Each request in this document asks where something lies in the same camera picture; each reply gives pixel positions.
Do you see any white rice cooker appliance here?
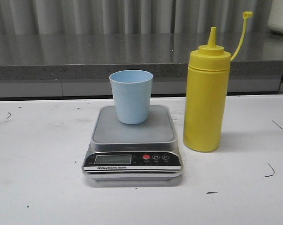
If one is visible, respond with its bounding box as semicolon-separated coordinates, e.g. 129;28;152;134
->
268;0;283;34

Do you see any grey stone counter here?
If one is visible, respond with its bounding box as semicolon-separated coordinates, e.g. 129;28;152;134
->
0;32;283;99

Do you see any light blue plastic cup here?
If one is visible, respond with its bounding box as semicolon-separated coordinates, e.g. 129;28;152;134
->
109;70;153;125

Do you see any silver electronic kitchen scale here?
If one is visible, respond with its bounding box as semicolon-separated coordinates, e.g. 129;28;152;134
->
82;105;184;187

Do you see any yellow squeeze bottle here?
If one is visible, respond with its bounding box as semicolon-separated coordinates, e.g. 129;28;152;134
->
183;11;253;152

